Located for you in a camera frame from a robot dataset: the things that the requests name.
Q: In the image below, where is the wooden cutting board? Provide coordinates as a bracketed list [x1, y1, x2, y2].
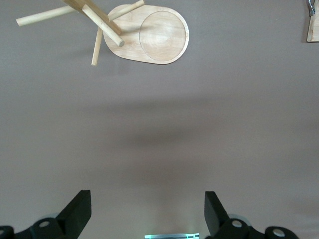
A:
[306, 0, 319, 43]

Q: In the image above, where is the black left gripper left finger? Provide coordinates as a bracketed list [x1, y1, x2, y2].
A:
[0, 190, 92, 239]

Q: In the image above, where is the brown table cover mat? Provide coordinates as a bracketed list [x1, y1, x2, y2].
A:
[0, 0, 319, 239]

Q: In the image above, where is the wooden cup rack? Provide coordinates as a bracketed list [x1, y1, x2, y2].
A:
[16, 0, 189, 66]

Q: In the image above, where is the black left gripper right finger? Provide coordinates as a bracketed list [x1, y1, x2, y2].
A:
[204, 191, 299, 239]

